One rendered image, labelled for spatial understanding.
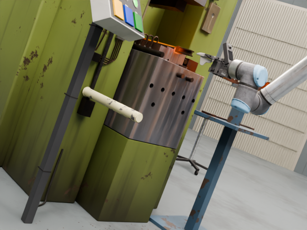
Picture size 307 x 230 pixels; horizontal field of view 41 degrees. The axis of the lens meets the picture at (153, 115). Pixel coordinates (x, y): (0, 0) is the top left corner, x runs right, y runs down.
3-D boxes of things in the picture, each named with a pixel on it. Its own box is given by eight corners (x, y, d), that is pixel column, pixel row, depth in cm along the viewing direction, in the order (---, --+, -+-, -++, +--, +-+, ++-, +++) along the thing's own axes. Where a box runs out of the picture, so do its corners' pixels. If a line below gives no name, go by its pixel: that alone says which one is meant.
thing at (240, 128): (268, 140, 249) (269, 137, 248) (235, 130, 219) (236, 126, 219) (229, 124, 269) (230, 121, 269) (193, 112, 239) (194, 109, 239)
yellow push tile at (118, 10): (124, 20, 165) (122, 2, 165) (115, 15, 158) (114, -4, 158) (120, 21, 166) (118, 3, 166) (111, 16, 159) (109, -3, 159)
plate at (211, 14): (210, 34, 253) (220, 7, 252) (202, 29, 247) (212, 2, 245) (208, 33, 254) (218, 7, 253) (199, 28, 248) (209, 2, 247)
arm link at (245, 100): (254, 116, 189) (264, 91, 188) (242, 112, 180) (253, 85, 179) (237, 110, 195) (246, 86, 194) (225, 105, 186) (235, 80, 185)
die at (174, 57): (181, 67, 228) (186, 53, 228) (156, 56, 214) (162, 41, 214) (135, 53, 258) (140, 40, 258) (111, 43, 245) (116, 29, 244)
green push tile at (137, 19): (143, 32, 183) (141, 16, 184) (137, 28, 176) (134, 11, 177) (139, 33, 184) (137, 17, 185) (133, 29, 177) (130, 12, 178)
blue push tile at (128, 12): (134, 26, 174) (132, 9, 175) (127, 21, 167) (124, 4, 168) (130, 27, 175) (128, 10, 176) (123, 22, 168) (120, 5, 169)
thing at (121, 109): (141, 124, 180) (145, 113, 179) (132, 122, 176) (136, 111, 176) (89, 97, 211) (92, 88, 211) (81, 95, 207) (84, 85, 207)
